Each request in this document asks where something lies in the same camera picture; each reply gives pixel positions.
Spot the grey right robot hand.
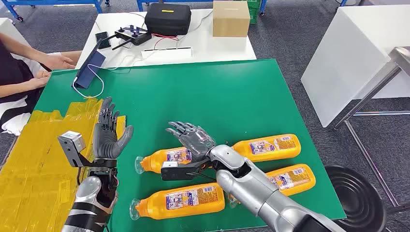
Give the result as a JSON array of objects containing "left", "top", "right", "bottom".
[{"left": 165, "top": 121, "right": 217, "bottom": 163}]

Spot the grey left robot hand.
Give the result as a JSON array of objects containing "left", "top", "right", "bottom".
[{"left": 93, "top": 97, "right": 134, "bottom": 160}]

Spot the orange detergent bottle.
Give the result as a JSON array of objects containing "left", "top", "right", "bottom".
[
  {"left": 134, "top": 147, "right": 193, "bottom": 175},
  {"left": 231, "top": 133, "right": 302, "bottom": 163},
  {"left": 129, "top": 182, "right": 226, "bottom": 221},
  {"left": 226, "top": 163, "right": 317, "bottom": 209}
]

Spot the green table mat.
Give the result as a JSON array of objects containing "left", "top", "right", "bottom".
[{"left": 32, "top": 58, "right": 347, "bottom": 232}]

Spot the tablet in blue cover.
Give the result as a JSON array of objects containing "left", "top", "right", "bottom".
[{"left": 71, "top": 38, "right": 106, "bottom": 89}]

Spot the yellow taped sheet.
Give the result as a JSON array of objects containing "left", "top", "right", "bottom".
[{"left": 0, "top": 97, "right": 127, "bottom": 232}]

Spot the white power strip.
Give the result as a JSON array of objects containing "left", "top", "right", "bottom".
[{"left": 141, "top": 46, "right": 193, "bottom": 60}]

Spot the white table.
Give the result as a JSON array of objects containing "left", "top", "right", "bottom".
[
  {"left": 300, "top": 3, "right": 410, "bottom": 128},
  {"left": 75, "top": 8, "right": 257, "bottom": 70},
  {"left": 0, "top": 17, "right": 31, "bottom": 49}
]

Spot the black smartphone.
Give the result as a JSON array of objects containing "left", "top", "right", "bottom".
[{"left": 95, "top": 31, "right": 112, "bottom": 50}]

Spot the black remote controller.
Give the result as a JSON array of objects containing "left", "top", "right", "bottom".
[{"left": 99, "top": 25, "right": 152, "bottom": 51}]

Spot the person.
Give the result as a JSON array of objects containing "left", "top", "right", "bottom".
[{"left": 0, "top": 32, "right": 82, "bottom": 135}]

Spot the black carrying case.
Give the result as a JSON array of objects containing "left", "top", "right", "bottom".
[{"left": 144, "top": 2, "right": 192, "bottom": 37}]

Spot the brown cardboard box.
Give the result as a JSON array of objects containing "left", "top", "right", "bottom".
[{"left": 212, "top": 0, "right": 251, "bottom": 38}]

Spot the blue metal rack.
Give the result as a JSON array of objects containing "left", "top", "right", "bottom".
[{"left": 0, "top": 0, "right": 110, "bottom": 22}]

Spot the green plastic crate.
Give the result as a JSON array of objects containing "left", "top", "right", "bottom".
[{"left": 248, "top": 0, "right": 261, "bottom": 25}]

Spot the black round stool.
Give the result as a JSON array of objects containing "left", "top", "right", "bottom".
[{"left": 315, "top": 165, "right": 388, "bottom": 232}]

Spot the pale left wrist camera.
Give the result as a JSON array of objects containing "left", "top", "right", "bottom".
[{"left": 58, "top": 130, "right": 87, "bottom": 167}]

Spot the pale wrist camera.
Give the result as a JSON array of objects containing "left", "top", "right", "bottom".
[
  {"left": 160, "top": 161, "right": 205, "bottom": 183},
  {"left": 58, "top": 130, "right": 87, "bottom": 167}
]

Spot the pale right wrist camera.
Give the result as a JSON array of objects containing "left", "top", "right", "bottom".
[{"left": 160, "top": 161, "right": 205, "bottom": 183}]

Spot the white charging cable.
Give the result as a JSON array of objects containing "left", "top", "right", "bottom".
[{"left": 72, "top": 54, "right": 143, "bottom": 99}]

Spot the red cable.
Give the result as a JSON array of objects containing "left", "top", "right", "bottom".
[{"left": 152, "top": 33, "right": 179, "bottom": 50}]

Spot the steel frame table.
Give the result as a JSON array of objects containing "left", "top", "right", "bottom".
[{"left": 333, "top": 46, "right": 410, "bottom": 214}]

